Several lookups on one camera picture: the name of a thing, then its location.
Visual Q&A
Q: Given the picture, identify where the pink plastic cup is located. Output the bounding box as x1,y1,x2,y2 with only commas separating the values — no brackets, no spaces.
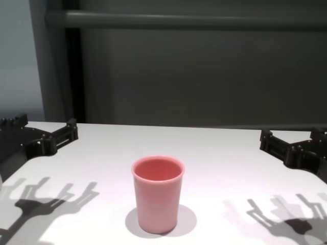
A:
131,156,185,234

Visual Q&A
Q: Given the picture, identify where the thin grey low rail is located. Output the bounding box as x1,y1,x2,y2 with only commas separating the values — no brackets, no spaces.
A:
84,121,327,132

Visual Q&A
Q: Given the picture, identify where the grey vertical frame column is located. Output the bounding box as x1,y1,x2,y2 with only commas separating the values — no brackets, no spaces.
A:
28,0,66,123

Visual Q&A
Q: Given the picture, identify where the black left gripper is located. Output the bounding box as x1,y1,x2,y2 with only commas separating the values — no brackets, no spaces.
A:
0,113,79,170

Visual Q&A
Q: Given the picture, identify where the black vertical post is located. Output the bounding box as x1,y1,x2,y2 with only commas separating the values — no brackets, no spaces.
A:
64,27,85,123

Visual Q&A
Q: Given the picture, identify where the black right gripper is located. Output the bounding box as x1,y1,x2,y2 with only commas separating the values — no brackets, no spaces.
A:
260,127,327,184

